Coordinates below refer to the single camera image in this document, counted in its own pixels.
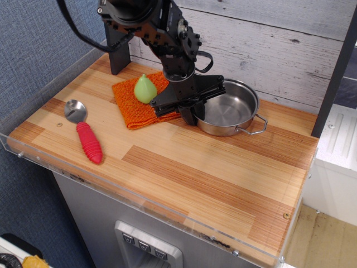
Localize black braided hose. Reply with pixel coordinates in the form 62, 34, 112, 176
0, 252, 23, 268

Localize white toy appliance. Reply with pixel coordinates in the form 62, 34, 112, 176
302, 104, 356, 225

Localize black right corner post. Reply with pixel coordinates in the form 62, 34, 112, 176
311, 7, 356, 138

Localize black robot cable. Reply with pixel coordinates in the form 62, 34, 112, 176
55, 0, 134, 54

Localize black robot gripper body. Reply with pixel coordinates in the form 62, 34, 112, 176
149, 71, 225, 117

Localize red handled metal spoon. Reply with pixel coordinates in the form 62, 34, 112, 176
64, 99, 103, 164

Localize silver dispenser button panel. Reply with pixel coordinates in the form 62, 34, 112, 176
114, 221, 184, 267

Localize green toy pear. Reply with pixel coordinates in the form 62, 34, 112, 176
134, 74, 157, 104

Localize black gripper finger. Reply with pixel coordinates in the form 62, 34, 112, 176
178, 106, 197, 126
194, 100, 205, 120

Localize clear acrylic table guard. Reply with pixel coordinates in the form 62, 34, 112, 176
1, 41, 317, 267

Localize stainless steel pot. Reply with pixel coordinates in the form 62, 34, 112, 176
196, 79, 268, 137

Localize grey toy cabinet front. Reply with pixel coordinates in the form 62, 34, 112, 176
54, 174, 255, 267

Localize orange folded cloth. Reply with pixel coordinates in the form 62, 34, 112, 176
112, 77, 181, 130

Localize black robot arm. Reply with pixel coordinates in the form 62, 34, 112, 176
98, 0, 225, 126

